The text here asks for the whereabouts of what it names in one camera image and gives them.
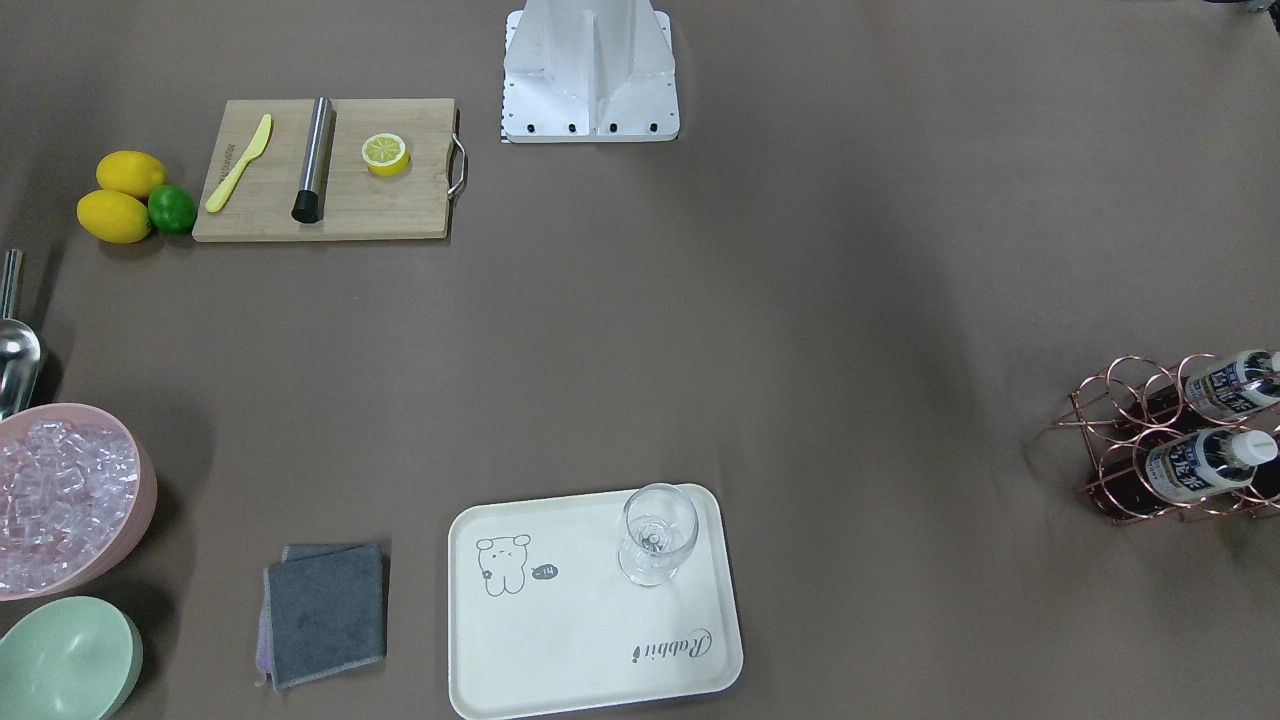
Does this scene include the grey folded cloth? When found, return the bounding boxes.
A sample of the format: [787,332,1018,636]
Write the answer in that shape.
[255,543,388,693]

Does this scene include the green empty bowl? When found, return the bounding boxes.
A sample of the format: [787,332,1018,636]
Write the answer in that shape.
[1,596,143,719]

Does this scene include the green lime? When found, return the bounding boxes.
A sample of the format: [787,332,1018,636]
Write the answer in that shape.
[147,184,198,234]

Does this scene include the tea bottle front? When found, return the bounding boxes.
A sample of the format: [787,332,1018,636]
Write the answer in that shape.
[1085,427,1277,523]

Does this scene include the steel ice scoop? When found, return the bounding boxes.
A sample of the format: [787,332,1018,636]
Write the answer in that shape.
[1,249,45,419]

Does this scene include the pink bowl of ice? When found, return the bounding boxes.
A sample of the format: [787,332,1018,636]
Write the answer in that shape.
[3,404,157,602]

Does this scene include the clear wine glass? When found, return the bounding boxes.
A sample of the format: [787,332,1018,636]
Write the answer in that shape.
[618,483,701,588]

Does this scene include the half lemon slice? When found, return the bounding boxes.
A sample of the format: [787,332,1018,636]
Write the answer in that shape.
[360,132,411,177]

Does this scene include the yellow lemon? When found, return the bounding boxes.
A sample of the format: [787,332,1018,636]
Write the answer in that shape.
[95,149,168,201]
[76,190,152,243]

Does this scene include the bamboo cutting board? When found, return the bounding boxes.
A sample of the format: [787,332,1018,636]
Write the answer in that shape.
[192,97,466,243]

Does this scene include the yellow plastic knife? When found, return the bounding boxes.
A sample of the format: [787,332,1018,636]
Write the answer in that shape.
[204,113,274,214]

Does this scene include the cream rabbit tray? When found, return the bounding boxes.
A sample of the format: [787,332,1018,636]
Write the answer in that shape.
[448,483,744,719]

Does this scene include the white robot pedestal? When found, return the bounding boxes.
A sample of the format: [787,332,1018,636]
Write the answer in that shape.
[500,1,681,143]

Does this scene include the tea bottle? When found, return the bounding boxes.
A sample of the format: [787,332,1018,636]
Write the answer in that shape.
[1085,427,1277,523]
[1126,348,1279,433]

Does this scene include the tea bottle middle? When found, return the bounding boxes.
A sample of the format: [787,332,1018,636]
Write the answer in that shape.
[1126,348,1279,433]

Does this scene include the copper wire bottle basket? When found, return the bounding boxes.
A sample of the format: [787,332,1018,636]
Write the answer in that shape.
[1059,348,1277,527]

